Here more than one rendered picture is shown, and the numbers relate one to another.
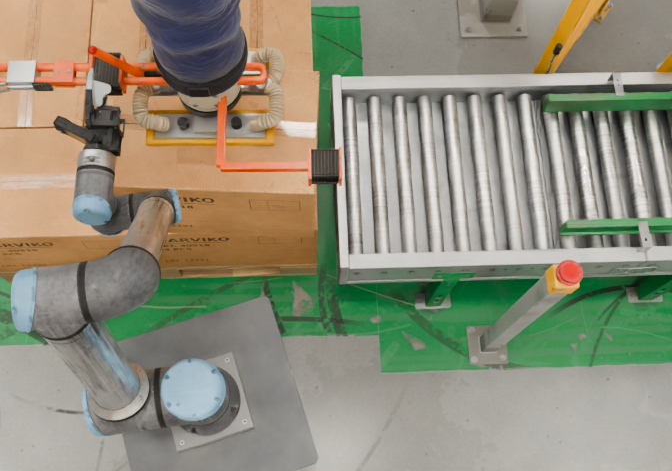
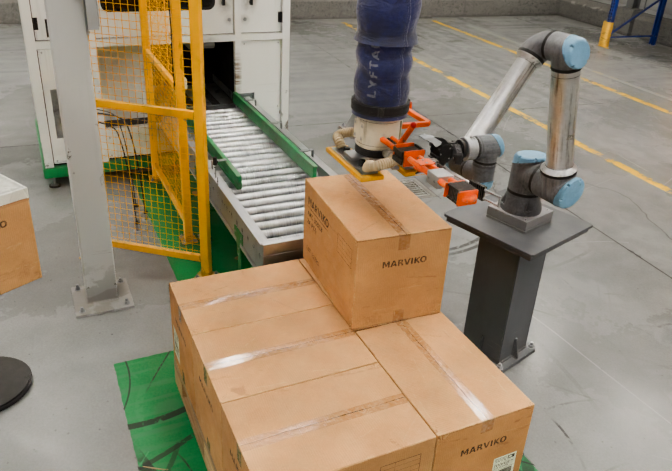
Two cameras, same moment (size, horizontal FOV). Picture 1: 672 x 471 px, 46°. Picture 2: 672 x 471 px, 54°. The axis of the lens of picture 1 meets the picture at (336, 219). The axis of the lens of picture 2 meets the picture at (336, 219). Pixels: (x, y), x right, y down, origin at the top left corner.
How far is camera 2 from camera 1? 344 cm
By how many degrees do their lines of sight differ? 71
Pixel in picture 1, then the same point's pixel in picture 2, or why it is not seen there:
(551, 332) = not seen: hidden behind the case
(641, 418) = not seen: hidden behind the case
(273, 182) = (392, 180)
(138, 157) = (420, 220)
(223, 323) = (473, 222)
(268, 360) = (476, 207)
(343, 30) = (143, 367)
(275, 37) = (234, 287)
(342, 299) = not seen: hidden behind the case
